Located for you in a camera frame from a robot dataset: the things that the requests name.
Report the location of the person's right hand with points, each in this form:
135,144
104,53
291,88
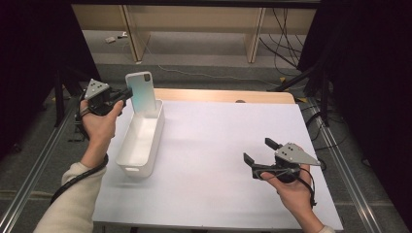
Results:
296,194

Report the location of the black overhead bar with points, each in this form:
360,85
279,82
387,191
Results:
194,3

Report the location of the metal floor rail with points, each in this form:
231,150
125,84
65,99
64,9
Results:
34,174
346,174

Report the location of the black curtain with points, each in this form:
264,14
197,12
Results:
372,81
26,64

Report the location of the small grey floor device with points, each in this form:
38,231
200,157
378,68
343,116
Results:
110,39

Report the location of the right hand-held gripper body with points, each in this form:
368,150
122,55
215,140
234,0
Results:
294,155

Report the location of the iridescent phone case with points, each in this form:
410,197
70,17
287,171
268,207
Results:
142,93

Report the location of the black metal stand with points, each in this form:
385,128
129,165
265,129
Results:
325,97
59,97

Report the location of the beige wooden shelf unit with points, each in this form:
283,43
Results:
194,19

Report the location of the white plastic storage box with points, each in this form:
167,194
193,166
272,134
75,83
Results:
139,145

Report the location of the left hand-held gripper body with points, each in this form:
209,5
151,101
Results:
95,89

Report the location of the person's left hand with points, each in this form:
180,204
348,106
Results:
100,127

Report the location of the white table board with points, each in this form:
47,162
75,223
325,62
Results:
210,181

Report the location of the dark table grommet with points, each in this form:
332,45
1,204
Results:
240,101

